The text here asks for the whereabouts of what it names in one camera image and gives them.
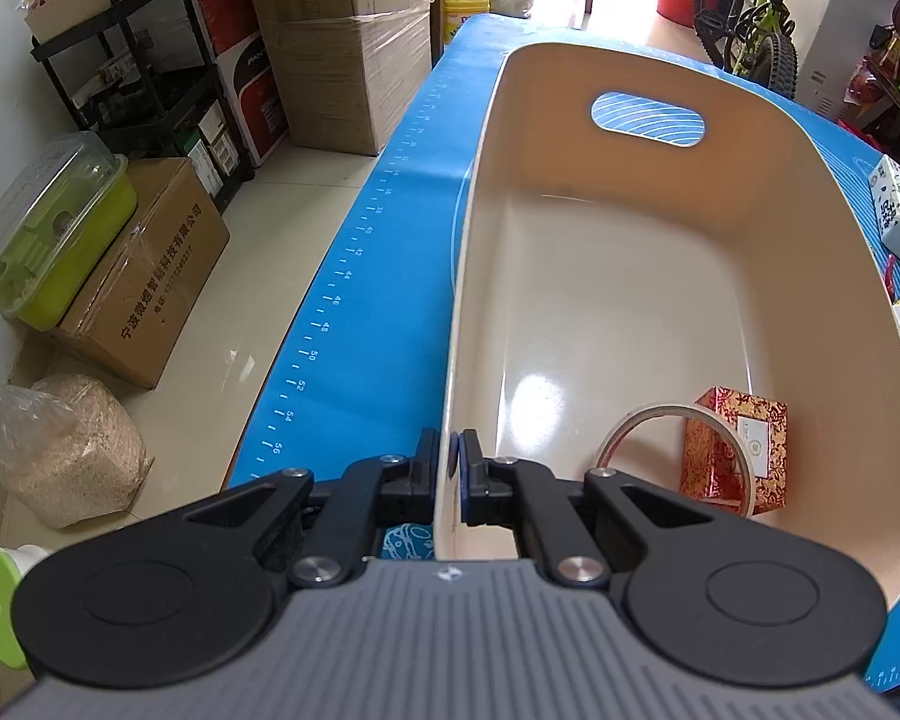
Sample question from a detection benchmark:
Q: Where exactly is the blue silicone baking mat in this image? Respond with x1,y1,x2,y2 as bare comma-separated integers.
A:
224,15,900,692

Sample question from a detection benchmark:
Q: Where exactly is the lower cardboard box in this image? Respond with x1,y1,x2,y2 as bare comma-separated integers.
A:
261,0,432,156

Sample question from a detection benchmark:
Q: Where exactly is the red patterned gift box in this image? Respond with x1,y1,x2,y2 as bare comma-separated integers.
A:
679,385,792,517

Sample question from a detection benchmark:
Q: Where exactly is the red white appliance box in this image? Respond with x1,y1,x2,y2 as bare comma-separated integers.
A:
215,32,289,167

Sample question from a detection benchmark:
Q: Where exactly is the plastic bag of grain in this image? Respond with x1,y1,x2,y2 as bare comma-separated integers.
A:
0,372,152,530

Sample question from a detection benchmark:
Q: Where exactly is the floor cardboard box with text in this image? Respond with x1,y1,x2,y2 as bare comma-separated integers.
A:
52,158,230,390

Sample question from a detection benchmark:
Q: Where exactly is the beige plastic storage bin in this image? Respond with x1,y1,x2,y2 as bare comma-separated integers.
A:
443,43,900,601

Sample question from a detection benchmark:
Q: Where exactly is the green black bicycle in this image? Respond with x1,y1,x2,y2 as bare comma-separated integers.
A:
692,0,798,99

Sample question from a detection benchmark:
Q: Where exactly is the white tape roll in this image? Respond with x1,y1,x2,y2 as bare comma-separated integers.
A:
595,403,758,518

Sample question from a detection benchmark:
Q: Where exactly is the black metal shelf rack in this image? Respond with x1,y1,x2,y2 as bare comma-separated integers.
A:
30,0,255,210

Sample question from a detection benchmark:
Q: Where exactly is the green clear-lid container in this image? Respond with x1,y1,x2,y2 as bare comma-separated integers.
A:
0,130,137,332

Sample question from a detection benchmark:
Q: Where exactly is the green round lid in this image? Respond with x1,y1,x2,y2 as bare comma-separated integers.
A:
0,544,50,671

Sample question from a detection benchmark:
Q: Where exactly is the white cabinet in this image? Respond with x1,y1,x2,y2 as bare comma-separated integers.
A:
787,0,898,121

